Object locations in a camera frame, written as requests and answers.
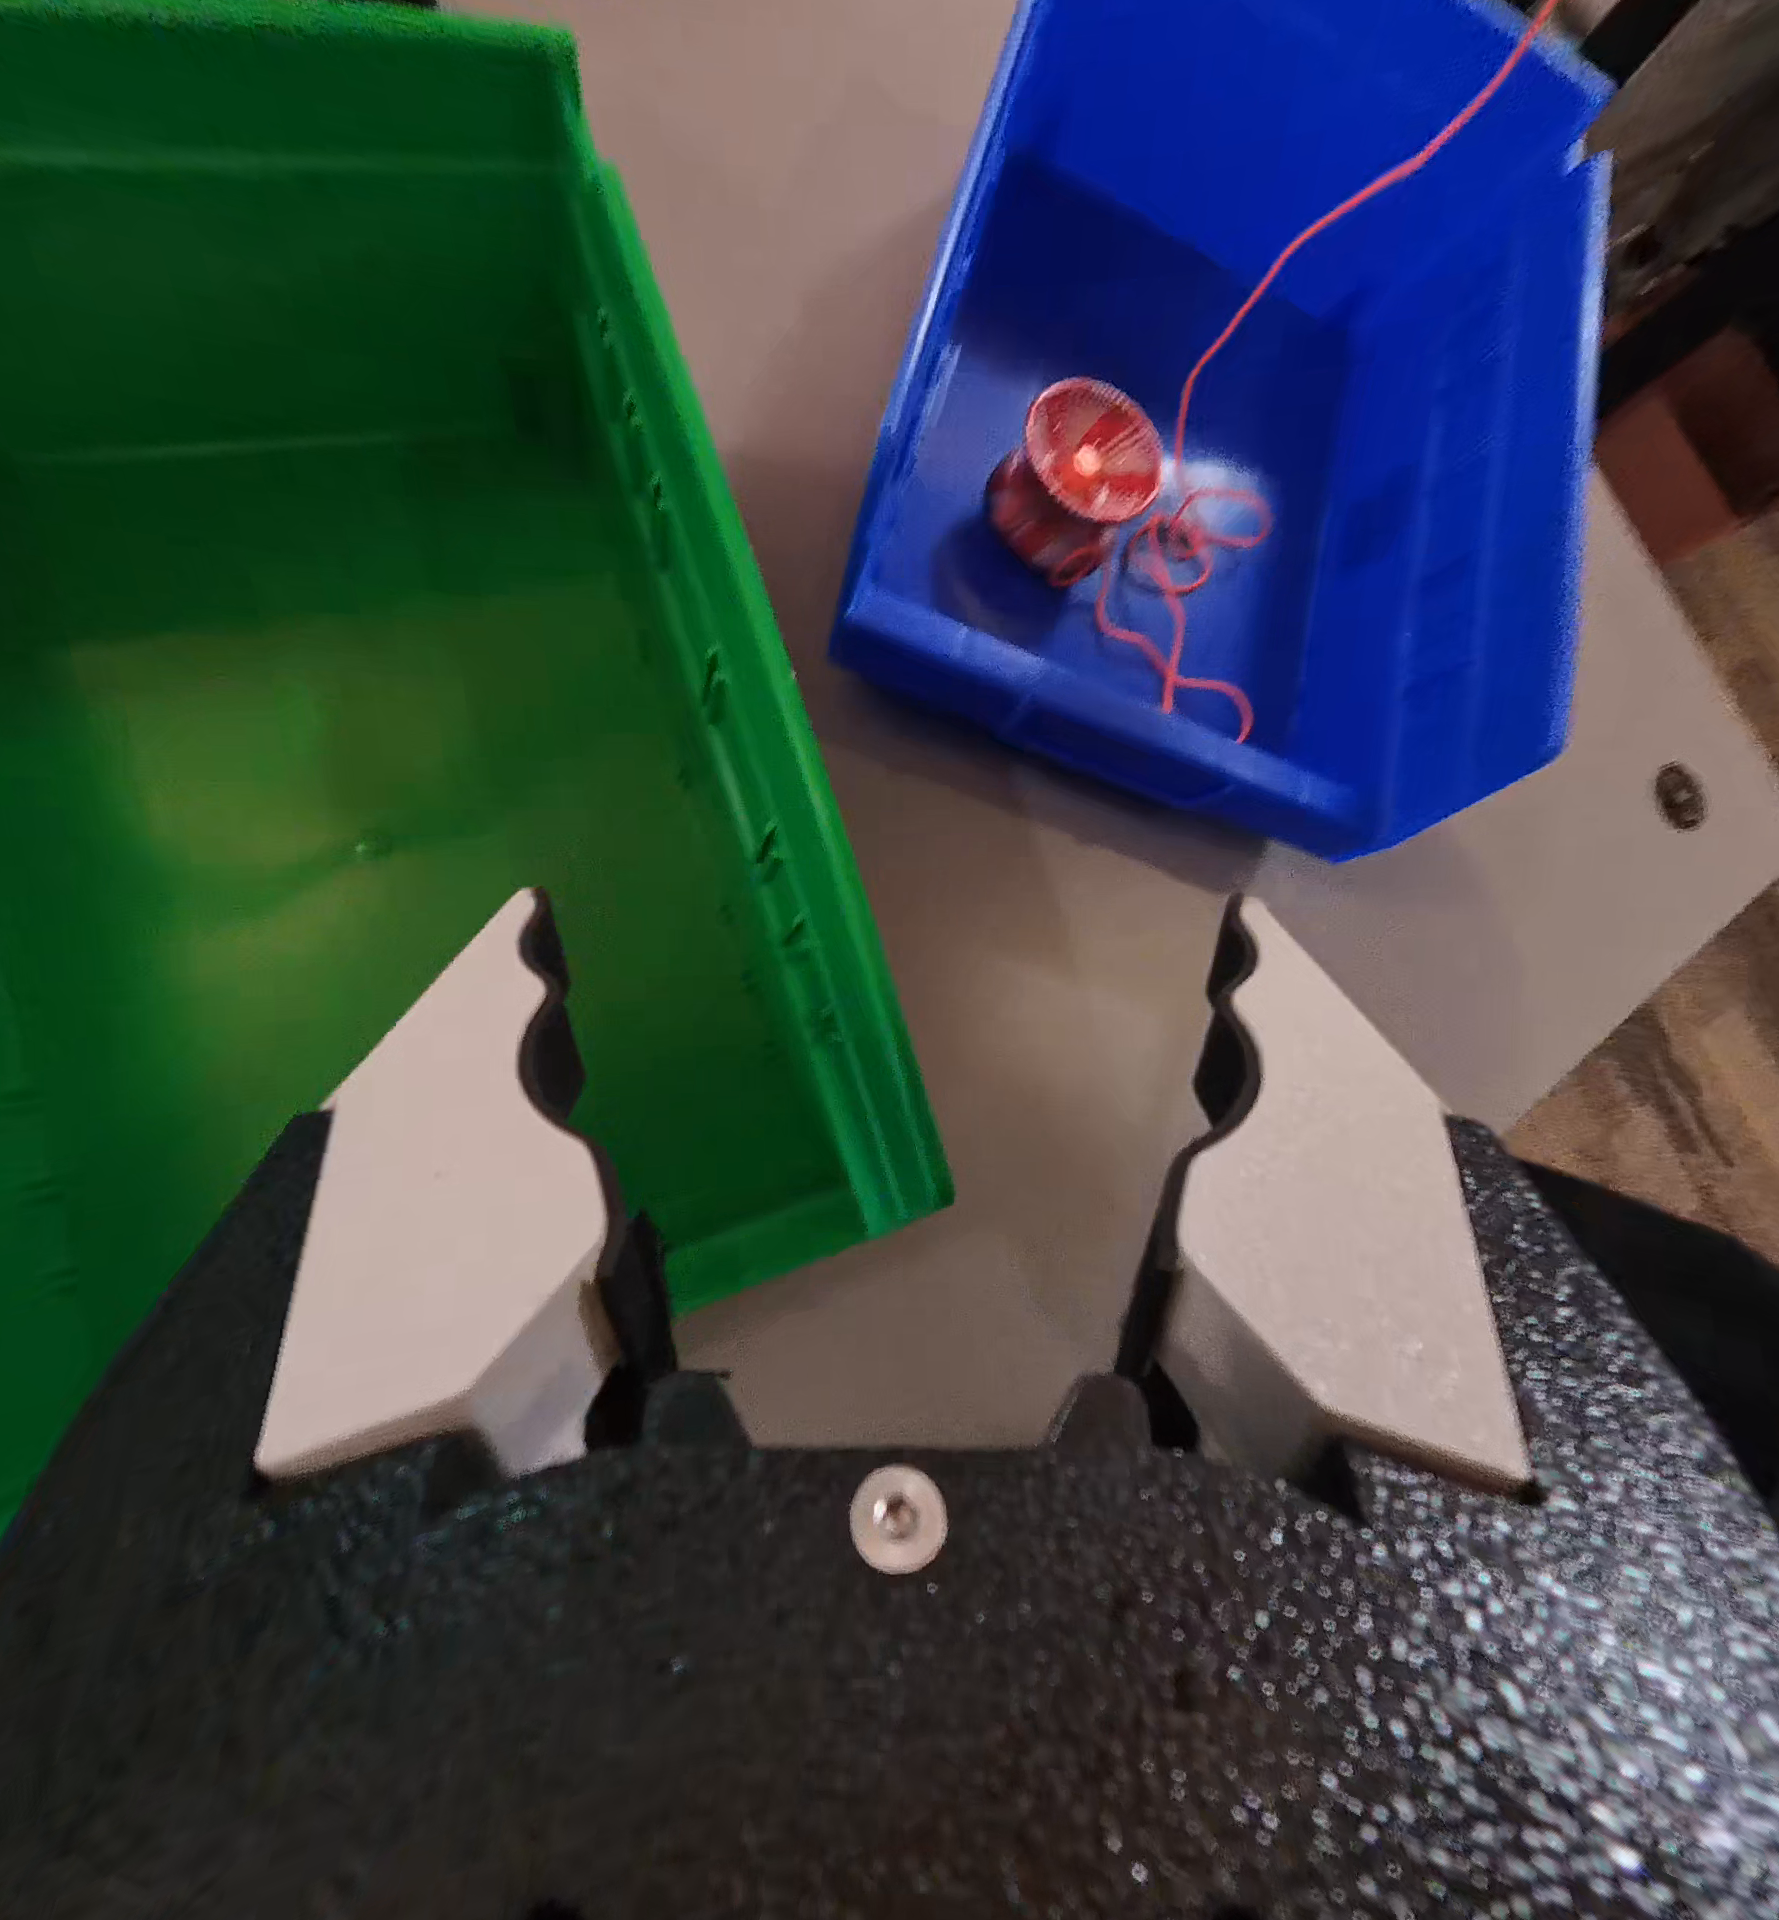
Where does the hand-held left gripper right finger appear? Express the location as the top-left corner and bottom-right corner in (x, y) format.
(1123, 896), (1536, 1502)

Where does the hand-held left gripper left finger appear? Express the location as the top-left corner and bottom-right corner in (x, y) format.
(255, 890), (675, 1487)

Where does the green plastic bin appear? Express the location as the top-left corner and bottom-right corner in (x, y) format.
(0, 0), (958, 1637)

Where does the blue plastic bin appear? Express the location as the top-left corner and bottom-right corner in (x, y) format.
(831, 0), (1618, 863)

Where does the orange yo-yo string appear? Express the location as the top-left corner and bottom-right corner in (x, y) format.
(1085, 0), (1567, 751)

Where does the white desk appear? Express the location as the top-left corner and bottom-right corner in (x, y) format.
(442, 0), (1779, 1443)

